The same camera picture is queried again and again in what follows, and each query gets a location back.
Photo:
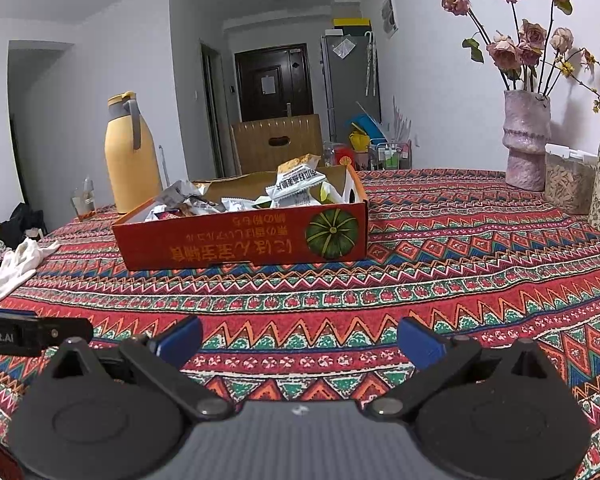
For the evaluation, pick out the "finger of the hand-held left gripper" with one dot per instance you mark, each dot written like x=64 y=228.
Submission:
x=70 y=331

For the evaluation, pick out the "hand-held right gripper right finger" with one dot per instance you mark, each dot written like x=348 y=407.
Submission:
x=420 y=338

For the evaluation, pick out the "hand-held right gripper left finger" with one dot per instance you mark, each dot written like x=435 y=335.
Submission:
x=180 y=338

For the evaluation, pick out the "orange cardboard box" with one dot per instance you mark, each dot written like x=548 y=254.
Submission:
x=240 y=240

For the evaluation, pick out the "pile of snack packets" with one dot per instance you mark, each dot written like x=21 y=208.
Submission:
x=290 y=190

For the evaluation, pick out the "white cotton glove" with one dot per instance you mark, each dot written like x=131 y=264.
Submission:
x=15 y=270

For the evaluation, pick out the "red patterned tablecloth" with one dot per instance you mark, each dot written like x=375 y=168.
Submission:
x=430 y=270

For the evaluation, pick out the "drinking glass with straw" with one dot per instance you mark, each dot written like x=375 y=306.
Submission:
x=84 y=202

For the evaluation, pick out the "yellow thermos jug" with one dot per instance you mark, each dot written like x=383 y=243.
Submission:
x=130 y=160

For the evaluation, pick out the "yellow bag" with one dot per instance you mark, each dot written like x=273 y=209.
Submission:
x=358 y=141

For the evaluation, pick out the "clear jar of seeds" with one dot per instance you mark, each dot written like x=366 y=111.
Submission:
x=570 y=185

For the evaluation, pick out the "wooden chair back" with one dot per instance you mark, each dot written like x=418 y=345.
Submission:
x=275 y=145

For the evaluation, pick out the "blue plastic bin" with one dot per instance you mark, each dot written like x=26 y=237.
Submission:
x=367 y=127

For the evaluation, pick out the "pink ceramic vase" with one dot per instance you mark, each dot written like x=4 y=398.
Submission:
x=527 y=145

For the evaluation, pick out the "grey refrigerator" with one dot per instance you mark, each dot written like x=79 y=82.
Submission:
x=350 y=85

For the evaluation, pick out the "dark entrance door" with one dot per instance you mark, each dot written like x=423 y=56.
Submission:
x=275 y=80

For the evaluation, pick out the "white folded umbrella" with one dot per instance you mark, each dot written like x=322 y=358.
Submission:
x=371 y=62

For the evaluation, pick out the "clear plastic bag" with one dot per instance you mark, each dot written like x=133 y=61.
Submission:
x=343 y=47

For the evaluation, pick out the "dried pink roses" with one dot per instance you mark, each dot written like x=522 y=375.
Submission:
x=525 y=40

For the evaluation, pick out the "yellow flat box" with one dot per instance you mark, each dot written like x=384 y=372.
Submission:
x=352 y=23

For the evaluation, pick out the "white wall panel box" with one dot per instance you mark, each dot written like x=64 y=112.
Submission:
x=389 y=15

